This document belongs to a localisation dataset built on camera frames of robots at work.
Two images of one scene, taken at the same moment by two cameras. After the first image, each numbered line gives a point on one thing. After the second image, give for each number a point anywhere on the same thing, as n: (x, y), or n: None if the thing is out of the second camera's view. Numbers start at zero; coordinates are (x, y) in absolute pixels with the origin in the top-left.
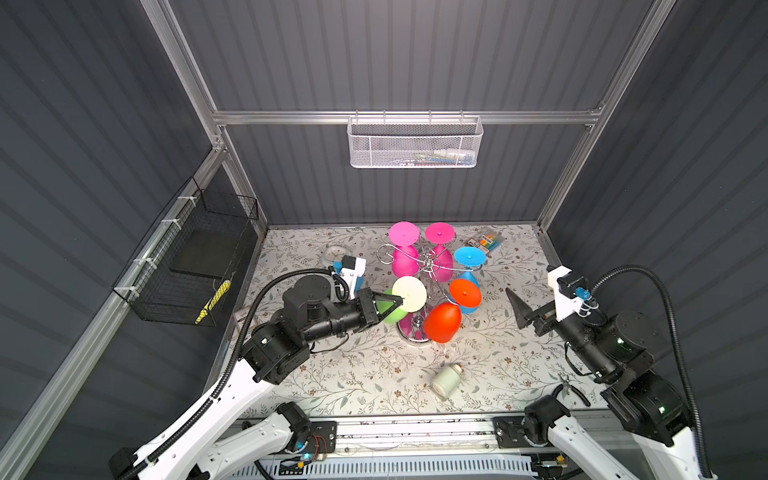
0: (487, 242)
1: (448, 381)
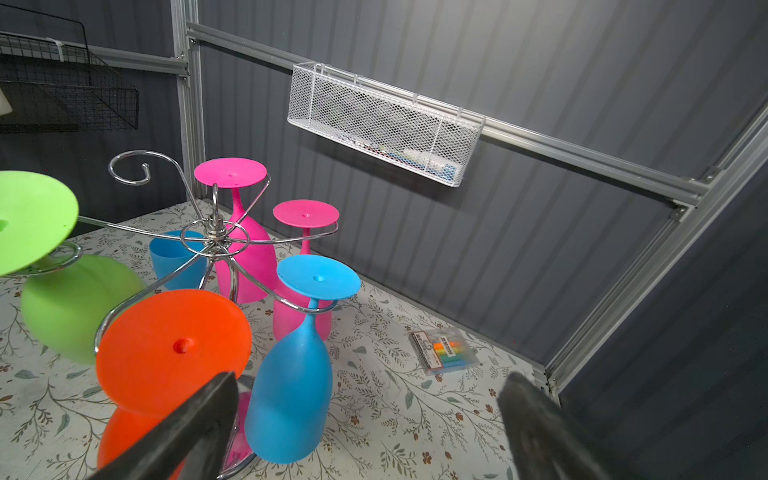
0: (441, 351)
1: None
